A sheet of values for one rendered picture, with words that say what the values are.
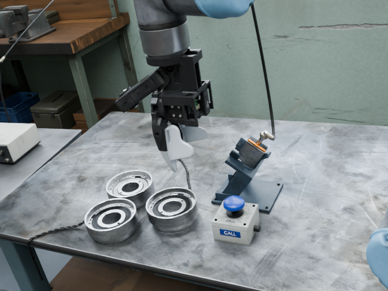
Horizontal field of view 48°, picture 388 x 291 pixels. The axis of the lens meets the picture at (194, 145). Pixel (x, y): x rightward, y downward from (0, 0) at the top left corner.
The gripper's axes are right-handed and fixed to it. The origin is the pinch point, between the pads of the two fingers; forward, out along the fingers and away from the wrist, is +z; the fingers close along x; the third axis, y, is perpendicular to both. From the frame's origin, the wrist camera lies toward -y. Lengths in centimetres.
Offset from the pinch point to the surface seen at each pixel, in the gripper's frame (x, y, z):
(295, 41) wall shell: 162, -14, 30
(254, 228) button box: 0.7, 13.4, 14.5
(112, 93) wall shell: 162, -136, 63
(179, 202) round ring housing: 4.0, -3.6, 13.6
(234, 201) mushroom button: 0.7, 10.0, 8.8
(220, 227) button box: -2.3, 8.0, 12.7
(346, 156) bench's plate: 32.2, 26.0, 16.3
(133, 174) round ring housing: 11.0, -18.7, 13.1
